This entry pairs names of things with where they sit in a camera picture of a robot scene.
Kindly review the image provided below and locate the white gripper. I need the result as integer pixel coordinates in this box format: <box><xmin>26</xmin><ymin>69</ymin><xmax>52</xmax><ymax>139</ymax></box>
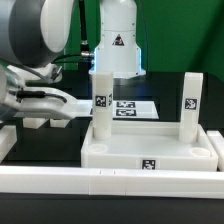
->
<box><xmin>14</xmin><ymin>87</ymin><xmax>78</xmax><ymax>120</ymax></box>

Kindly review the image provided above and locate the white desk tabletop tray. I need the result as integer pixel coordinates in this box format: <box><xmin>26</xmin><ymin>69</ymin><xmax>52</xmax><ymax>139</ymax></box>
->
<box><xmin>81</xmin><ymin>120</ymin><xmax>218</xmax><ymax>172</ymax></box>

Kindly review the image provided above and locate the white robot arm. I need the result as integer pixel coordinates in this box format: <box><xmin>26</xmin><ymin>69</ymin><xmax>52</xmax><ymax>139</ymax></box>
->
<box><xmin>0</xmin><ymin>0</ymin><xmax>146</xmax><ymax>122</ymax></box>

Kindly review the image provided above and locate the white U-shaped obstacle fence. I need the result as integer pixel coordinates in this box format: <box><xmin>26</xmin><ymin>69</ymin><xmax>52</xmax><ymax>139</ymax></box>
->
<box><xmin>0</xmin><ymin>126</ymin><xmax>224</xmax><ymax>199</ymax></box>

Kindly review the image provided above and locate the grey braided camera cable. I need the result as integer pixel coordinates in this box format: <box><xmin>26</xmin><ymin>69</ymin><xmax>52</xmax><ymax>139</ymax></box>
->
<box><xmin>0</xmin><ymin>56</ymin><xmax>54</xmax><ymax>84</ymax></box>

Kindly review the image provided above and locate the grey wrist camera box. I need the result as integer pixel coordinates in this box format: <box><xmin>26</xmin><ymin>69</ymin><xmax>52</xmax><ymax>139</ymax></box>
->
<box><xmin>8</xmin><ymin>64</ymin><xmax>62</xmax><ymax>84</ymax></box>

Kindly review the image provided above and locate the black cable with connector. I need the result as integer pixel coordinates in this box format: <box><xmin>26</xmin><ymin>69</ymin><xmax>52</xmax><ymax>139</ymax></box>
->
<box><xmin>49</xmin><ymin>0</ymin><xmax>95</xmax><ymax>66</ymax></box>

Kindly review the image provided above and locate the white marker base plate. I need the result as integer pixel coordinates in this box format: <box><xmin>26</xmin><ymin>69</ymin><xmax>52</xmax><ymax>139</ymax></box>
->
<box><xmin>77</xmin><ymin>100</ymin><xmax>159</xmax><ymax>119</ymax></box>

